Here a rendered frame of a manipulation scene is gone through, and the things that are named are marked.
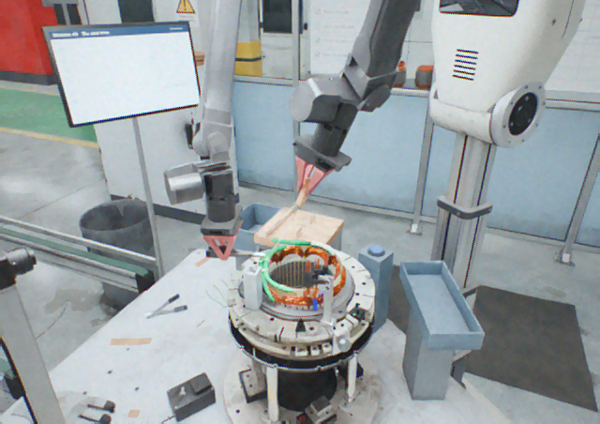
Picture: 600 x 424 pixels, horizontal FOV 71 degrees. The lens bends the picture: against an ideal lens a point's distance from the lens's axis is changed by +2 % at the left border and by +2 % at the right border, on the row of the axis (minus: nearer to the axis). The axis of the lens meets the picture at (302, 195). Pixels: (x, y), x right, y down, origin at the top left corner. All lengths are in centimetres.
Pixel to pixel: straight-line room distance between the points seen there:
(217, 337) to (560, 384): 171
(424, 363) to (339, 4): 243
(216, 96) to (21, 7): 371
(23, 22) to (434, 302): 405
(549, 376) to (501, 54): 182
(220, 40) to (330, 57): 227
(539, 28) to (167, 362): 116
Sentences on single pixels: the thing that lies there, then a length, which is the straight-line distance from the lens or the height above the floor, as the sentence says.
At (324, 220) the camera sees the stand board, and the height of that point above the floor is 106.
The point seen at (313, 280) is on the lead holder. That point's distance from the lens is 78.
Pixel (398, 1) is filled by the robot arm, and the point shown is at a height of 166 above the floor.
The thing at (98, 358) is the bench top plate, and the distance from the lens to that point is 134.
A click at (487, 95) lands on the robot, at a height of 148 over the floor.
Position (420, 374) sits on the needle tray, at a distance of 111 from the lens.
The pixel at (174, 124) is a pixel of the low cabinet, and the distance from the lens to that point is 318.
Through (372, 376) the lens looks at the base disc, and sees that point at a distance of 117.
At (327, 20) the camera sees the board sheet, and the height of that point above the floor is 149.
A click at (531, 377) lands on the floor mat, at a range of 245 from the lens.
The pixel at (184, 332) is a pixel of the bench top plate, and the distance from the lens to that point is 134.
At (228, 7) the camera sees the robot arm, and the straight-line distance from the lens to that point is 88.
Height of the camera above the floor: 168
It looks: 26 degrees down
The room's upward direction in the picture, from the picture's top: straight up
